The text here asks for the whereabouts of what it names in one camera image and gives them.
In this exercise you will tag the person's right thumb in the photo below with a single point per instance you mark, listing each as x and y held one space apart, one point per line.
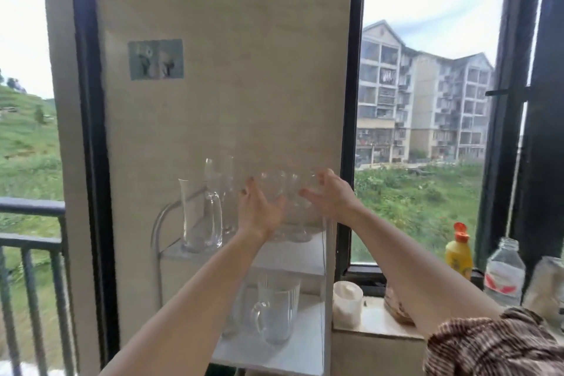
312 196

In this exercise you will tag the clear plastic water bottle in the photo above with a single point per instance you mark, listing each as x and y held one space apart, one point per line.
504 276

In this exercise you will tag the white shelf rack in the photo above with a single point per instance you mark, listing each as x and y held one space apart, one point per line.
286 265

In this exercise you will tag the tall slim clear glass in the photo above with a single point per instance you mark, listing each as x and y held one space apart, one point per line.
224 195

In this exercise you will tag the person's left hand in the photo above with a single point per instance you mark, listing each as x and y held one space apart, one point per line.
258 212

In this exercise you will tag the brown patterned sleeve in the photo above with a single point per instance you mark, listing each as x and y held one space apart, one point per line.
498 345

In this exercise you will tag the grey apartment building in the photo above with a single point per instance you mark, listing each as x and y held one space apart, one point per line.
418 102

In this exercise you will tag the beige board panel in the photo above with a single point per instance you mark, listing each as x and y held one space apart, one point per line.
246 93

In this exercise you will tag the clear drinking glass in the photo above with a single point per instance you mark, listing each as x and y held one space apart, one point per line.
272 186
299 221

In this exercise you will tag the dark metal balcony railing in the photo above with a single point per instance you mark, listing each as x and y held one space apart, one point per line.
31 239

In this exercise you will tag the small grey picture sticker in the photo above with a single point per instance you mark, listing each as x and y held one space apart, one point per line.
155 59

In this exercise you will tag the person's left thumb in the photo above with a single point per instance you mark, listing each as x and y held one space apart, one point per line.
279 206

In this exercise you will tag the clear glass cup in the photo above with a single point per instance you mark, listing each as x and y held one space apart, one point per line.
235 309

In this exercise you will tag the black window frame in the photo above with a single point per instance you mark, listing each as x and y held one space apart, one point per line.
352 102
540 146
92 124

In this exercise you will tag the white lidded jar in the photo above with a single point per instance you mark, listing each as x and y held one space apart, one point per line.
347 305

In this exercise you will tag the person's left forearm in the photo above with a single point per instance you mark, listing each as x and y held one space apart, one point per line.
189 309

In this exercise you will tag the person's right forearm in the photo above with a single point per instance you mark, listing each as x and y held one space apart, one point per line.
409 270

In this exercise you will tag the yellow bottle with orange cap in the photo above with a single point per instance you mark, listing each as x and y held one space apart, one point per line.
458 254

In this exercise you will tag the person's right hand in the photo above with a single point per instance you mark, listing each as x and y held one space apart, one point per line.
337 199

